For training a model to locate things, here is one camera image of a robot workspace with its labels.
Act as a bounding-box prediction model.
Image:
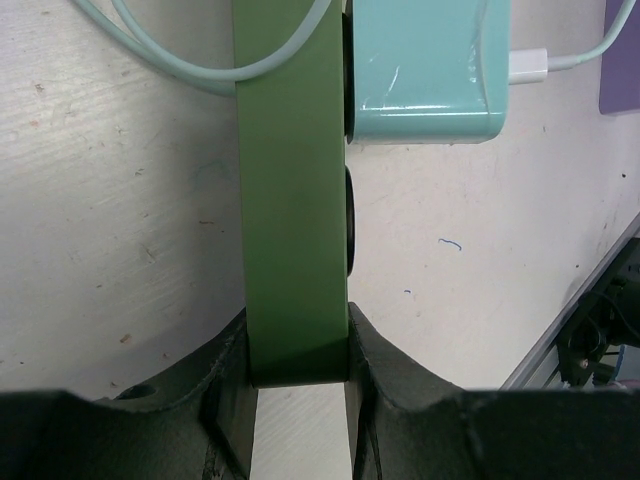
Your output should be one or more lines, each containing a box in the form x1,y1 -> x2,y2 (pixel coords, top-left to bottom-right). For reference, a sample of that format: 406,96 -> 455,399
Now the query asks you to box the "green power strip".
236,1 -> 349,388

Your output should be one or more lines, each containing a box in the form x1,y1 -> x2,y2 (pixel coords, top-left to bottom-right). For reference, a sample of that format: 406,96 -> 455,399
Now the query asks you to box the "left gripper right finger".
345,304 -> 639,479

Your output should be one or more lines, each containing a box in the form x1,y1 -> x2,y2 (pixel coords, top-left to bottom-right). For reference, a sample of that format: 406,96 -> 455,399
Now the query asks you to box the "white charging cable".
508,0 -> 634,87

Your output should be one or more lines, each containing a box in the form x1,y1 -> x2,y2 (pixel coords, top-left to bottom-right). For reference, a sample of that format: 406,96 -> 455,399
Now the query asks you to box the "light green charging cable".
74,0 -> 336,96

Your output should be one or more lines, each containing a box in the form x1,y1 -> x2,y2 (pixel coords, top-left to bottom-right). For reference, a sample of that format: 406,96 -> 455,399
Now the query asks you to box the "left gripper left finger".
1,314 -> 257,479

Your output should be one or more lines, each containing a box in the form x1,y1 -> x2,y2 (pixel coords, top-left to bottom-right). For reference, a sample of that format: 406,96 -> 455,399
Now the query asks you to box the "teal charger plug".
346,0 -> 511,145

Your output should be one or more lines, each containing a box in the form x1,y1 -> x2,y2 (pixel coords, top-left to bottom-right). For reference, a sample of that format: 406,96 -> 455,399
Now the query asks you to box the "purple power strip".
599,2 -> 640,115

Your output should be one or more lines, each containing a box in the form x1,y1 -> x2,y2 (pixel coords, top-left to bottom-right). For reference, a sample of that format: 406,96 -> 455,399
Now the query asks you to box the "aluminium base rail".
501,218 -> 639,390

